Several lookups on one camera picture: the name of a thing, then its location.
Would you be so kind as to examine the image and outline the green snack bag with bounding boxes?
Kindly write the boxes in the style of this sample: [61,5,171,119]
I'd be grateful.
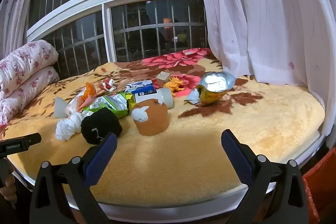
[84,92,133,119]

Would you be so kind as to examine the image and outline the person's left hand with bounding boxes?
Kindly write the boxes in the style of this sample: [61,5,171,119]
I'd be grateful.
[0,161,18,210]

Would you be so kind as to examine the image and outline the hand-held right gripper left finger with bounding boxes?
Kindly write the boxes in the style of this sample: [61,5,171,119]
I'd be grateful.
[29,132,118,224]

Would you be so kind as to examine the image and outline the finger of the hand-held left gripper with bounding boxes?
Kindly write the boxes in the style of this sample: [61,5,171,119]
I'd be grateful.
[26,133,42,147]

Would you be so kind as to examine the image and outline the yellow floral plush blanket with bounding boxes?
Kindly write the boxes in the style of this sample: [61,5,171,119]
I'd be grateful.
[0,48,326,207]

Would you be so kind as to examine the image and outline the translucent plastic cup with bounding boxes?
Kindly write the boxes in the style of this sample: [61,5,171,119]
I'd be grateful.
[54,97,71,118]

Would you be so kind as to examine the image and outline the white sheer curtain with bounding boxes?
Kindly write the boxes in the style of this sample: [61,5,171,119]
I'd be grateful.
[0,0,50,59]
[192,0,336,140]

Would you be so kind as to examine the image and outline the crumpled blue white carton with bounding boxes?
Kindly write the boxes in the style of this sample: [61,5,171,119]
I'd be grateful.
[125,80,155,94]

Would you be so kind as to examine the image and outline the white plastic bag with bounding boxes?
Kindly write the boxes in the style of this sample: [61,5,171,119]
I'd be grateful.
[67,94,90,115]

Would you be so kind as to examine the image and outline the small cardboard box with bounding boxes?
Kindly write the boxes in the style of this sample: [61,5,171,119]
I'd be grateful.
[156,71,172,86]

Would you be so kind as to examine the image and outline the brown and white plush toy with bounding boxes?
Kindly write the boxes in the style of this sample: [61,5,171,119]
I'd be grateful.
[131,99,168,136]

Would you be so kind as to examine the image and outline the orange toy dinosaur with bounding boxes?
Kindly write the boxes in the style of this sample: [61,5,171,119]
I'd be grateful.
[163,76,187,93]

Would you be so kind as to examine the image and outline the crumpled white tissue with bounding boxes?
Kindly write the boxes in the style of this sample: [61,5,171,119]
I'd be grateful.
[56,110,93,141]

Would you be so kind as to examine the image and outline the crumpled silver wrapper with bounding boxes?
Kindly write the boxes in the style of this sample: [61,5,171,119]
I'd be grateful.
[184,89,201,106]

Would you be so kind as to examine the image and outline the black knit sock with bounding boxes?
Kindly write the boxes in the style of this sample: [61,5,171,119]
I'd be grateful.
[80,108,123,145]

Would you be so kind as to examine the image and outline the yellow silver chip bag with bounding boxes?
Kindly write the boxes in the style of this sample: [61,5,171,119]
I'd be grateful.
[196,71,237,107]

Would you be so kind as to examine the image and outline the folded pink floral quilt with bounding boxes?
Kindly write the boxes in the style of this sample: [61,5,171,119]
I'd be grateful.
[0,39,60,126]

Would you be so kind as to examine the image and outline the small grey cylinder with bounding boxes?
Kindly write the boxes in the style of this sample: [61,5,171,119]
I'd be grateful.
[131,88,174,109]

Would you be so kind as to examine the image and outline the red bin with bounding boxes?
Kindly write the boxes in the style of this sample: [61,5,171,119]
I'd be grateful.
[302,147,336,224]

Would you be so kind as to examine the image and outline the crumpled red white wrapper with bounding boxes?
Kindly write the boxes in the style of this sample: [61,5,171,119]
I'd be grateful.
[98,78,117,91]

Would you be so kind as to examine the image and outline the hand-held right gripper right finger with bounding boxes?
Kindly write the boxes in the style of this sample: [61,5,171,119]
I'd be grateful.
[221,129,309,224]

